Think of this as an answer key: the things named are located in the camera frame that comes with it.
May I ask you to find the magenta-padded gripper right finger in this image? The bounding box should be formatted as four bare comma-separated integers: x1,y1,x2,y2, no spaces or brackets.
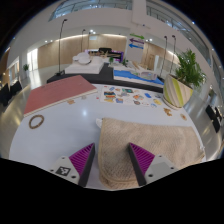
128,142,179,187

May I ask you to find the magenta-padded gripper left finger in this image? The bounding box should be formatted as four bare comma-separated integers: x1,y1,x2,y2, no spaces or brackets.
48,142,97,188

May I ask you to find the beige towel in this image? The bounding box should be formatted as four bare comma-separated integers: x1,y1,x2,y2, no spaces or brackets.
97,117,206,190

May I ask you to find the white sheet with colourful stickers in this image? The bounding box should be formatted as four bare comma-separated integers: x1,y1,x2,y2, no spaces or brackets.
99,84,164,109

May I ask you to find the pink rectangular board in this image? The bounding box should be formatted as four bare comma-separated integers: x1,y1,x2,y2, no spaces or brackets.
23,74,99,118

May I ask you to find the potted plant in striped pot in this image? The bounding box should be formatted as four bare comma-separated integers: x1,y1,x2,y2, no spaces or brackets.
162,48,208,111

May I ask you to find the group of black chairs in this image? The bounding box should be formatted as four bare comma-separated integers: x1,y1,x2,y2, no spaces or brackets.
204,103,223,134
0,79,24,108

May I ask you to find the black low platform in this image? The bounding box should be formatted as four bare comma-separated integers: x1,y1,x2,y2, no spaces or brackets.
46,61,165,94

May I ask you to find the model on blue base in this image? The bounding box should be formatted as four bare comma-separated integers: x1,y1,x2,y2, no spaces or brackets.
112,61,165,86

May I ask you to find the small background potted plant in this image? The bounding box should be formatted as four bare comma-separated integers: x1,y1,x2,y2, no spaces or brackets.
21,63,30,81

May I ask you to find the black piano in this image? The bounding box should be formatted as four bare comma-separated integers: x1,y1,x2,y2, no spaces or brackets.
85,47,124,64

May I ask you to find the sign with coloured arrows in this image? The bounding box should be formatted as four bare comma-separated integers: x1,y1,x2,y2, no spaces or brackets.
126,31,146,63

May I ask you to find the brown rope ring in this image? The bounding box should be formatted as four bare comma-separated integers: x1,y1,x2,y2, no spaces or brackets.
28,114,45,130

